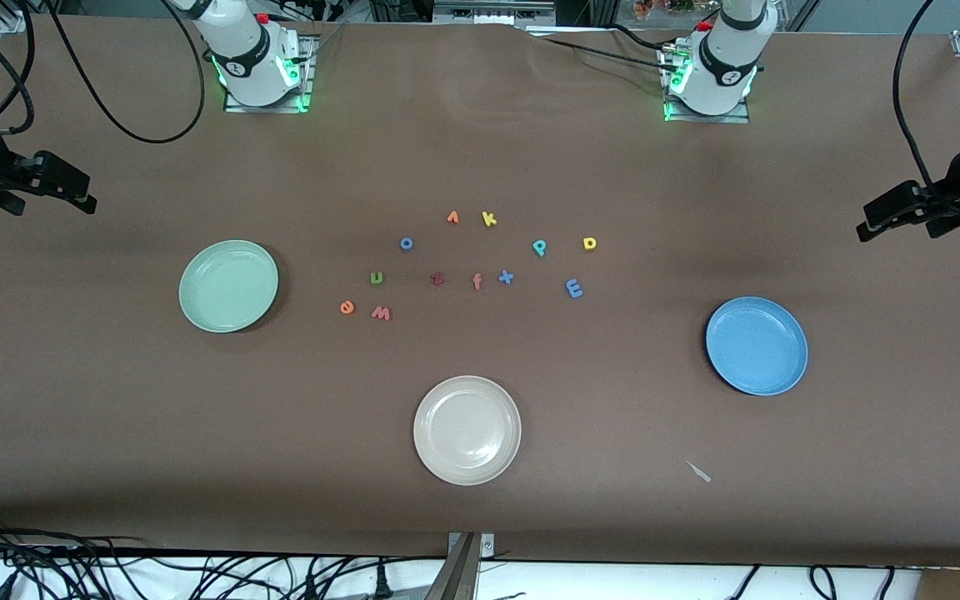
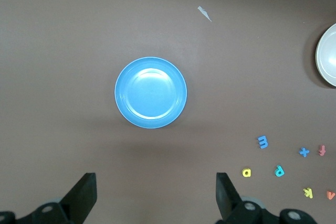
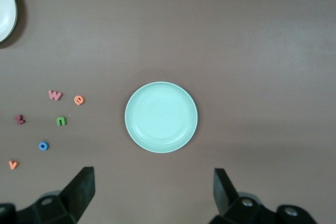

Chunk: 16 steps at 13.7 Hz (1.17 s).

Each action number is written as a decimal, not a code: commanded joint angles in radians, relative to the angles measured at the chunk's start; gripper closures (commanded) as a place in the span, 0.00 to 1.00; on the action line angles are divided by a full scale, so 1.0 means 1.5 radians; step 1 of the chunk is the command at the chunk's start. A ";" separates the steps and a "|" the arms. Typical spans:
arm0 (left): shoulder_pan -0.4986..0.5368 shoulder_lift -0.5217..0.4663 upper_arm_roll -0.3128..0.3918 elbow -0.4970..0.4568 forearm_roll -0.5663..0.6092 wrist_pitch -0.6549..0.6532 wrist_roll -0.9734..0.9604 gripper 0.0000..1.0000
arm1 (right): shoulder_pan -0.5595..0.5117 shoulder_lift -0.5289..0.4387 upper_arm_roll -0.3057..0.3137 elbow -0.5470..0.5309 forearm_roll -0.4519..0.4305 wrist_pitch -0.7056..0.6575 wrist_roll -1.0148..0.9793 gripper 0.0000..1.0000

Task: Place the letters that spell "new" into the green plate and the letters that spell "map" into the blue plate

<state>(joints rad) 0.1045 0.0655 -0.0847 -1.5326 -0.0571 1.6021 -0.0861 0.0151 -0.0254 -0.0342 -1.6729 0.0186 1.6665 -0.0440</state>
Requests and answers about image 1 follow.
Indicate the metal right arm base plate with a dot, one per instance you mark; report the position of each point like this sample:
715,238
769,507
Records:
234,107

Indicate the teal letter P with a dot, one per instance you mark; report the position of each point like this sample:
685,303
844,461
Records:
538,246

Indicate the red letter w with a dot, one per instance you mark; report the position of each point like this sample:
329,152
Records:
381,314

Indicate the blue plate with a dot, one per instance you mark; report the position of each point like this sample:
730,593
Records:
756,346

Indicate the light green plate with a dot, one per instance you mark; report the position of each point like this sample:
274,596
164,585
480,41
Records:
228,286

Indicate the metal table edge bracket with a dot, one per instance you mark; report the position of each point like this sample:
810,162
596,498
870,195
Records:
463,567

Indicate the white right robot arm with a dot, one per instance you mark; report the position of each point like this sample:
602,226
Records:
247,50

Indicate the blue letter E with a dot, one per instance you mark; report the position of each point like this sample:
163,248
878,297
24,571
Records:
574,288

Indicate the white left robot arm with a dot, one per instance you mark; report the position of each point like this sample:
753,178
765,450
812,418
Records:
726,58

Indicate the white tape scrap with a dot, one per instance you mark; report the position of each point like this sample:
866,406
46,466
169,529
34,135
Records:
699,472

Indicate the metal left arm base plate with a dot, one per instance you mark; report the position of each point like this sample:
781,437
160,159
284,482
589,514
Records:
738,118

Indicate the grey metal box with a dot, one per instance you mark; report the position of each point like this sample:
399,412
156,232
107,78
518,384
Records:
492,10

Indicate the brown table cover sheet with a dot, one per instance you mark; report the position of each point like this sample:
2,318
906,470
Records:
480,167

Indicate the beige plate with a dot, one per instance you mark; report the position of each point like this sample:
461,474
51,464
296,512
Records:
467,430

